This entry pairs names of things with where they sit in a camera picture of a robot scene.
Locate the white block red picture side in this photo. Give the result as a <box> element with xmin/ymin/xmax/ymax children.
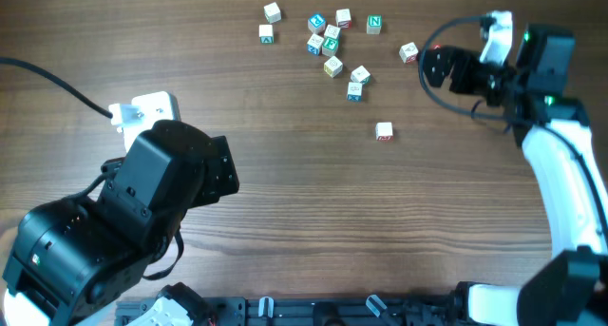
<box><xmin>399</xmin><ymin>42</ymin><xmax>419</xmax><ymax>64</ymax></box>

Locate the block with red M side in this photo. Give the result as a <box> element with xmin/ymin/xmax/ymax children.
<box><xmin>375</xmin><ymin>122</ymin><xmax>393</xmax><ymax>142</ymax></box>

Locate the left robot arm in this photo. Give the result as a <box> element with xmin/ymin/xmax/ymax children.
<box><xmin>3</xmin><ymin>120</ymin><xmax>239</xmax><ymax>325</ymax></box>

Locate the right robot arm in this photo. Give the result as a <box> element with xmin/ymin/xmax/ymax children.
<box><xmin>417</xmin><ymin>15</ymin><xmax>607</xmax><ymax>325</ymax></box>

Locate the white block green N side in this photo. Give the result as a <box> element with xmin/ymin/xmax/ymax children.
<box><xmin>351</xmin><ymin>66</ymin><xmax>371</xmax><ymax>85</ymax></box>

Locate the green letter N block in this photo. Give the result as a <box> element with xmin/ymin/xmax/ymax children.
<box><xmin>366</xmin><ymin>14</ymin><xmax>383</xmax><ymax>35</ymax></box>

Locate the block with blue X side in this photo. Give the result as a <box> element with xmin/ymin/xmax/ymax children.
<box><xmin>347</xmin><ymin>82</ymin><xmax>363</xmax><ymax>102</ymax></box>

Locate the yellow bordered block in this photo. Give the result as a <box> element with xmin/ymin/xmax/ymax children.
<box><xmin>323</xmin><ymin>56</ymin><xmax>343</xmax><ymax>78</ymax></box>

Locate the green letter F block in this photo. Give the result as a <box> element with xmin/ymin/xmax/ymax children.
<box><xmin>321</xmin><ymin>37</ymin><xmax>339</xmax><ymax>57</ymax></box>

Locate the block with green letter side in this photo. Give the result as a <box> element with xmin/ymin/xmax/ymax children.
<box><xmin>258</xmin><ymin>25</ymin><xmax>275</xmax><ymax>44</ymax></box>

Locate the blue letter P block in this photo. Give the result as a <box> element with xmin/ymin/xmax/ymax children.
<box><xmin>308</xmin><ymin>13</ymin><xmax>327</xmax><ymax>34</ymax></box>

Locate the plain white wooden block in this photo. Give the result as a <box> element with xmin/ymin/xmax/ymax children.
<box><xmin>263</xmin><ymin>2</ymin><xmax>282</xmax><ymax>24</ymax></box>

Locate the left black cable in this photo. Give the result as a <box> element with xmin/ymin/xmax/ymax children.
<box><xmin>0</xmin><ymin>56</ymin><xmax>115</xmax><ymax>121</ymax></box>

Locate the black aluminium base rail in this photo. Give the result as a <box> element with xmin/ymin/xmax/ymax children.
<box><xmin>113</xmin><ymin>295</ymin><xmax>476</xmax><ymax>326</ymax></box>

